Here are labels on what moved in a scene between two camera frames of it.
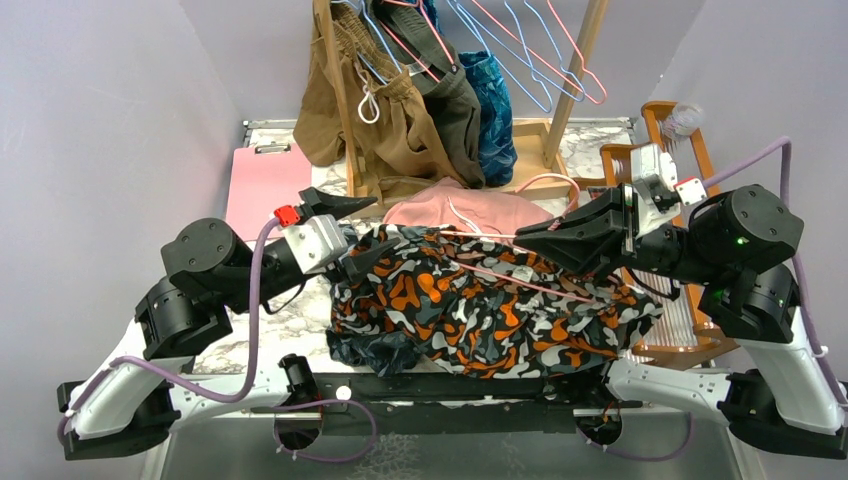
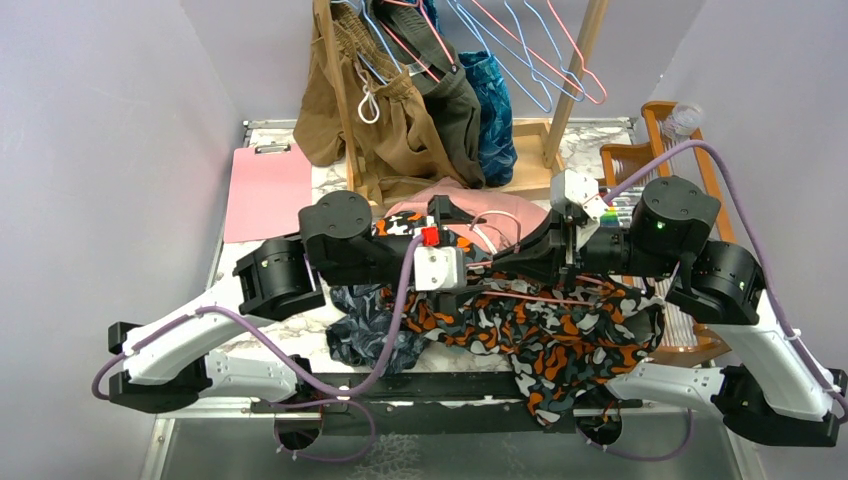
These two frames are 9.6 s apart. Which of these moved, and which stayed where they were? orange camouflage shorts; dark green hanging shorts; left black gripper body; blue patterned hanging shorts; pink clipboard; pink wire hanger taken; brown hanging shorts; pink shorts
Moved: left black gripper body; orange camouflage shorts; pink wire hanger taken
Stayed: pink clipboard; brown hanging shorts; blue patterned hanging shorts; dark green hanging shorts; pink shorts
